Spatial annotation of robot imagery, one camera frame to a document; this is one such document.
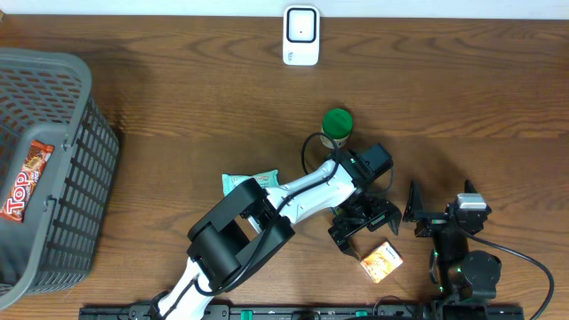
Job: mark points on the grey plastic shopping basket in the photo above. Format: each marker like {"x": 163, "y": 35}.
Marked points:
{"x": 46, "y": 96}

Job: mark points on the green lid jar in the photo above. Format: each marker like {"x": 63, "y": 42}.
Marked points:
{"x": 338, "y": 124}

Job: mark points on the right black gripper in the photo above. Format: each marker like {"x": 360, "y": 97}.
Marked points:
{"x": 433, "y": 221}

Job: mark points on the red Top chocolate bar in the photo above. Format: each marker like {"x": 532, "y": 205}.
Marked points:
{"x": 26, "y": 181}

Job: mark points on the white barcode scanner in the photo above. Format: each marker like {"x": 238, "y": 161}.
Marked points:
{"x": 301, "y": 35}

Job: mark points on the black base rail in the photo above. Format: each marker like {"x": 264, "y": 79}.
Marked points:
{"x": 397, "y": 311}

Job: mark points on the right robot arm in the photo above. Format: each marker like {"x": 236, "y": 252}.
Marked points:
{"x": 463, "y": 275}

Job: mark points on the orange snack packet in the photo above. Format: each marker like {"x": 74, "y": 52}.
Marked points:
{"x": 381, "y": 262}

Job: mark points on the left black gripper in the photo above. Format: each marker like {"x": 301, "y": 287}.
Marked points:
{"x": 386, "y": 212}

